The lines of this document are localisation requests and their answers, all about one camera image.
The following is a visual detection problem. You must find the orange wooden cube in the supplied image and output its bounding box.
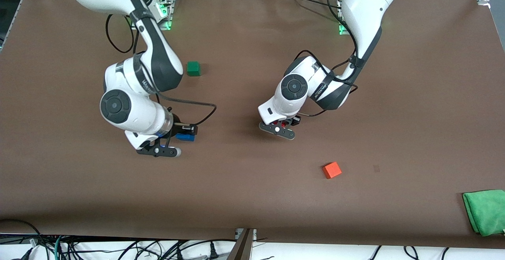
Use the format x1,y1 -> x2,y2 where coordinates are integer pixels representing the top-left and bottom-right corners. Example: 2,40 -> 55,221
322,161 -> 342,180

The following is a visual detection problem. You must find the green folded cloth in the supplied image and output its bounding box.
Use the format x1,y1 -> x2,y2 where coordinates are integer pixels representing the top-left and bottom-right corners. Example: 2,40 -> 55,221
462,189 -> 505,237

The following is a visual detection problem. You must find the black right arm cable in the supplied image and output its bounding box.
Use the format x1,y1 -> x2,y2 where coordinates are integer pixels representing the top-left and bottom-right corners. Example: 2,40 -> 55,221
105,13 -> 217,128

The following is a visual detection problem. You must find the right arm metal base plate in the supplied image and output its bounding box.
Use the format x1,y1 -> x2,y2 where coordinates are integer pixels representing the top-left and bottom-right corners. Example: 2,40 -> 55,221
131,0 -> 175,31

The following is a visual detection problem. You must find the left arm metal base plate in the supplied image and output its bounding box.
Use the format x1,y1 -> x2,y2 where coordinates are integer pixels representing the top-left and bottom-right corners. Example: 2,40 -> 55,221
338,0 -> 350,36

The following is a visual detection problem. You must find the black cable bundle below table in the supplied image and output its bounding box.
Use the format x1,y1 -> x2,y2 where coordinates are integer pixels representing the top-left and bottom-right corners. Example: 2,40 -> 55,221
63,238 -> 237,260

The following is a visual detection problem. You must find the metal table post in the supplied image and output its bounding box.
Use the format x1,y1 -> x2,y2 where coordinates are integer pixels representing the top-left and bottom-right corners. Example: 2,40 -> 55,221
227,228 -> 257,260

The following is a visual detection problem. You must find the black looped cable below table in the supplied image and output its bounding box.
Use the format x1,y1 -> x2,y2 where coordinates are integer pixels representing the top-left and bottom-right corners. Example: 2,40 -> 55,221
0,219 -> 44,260

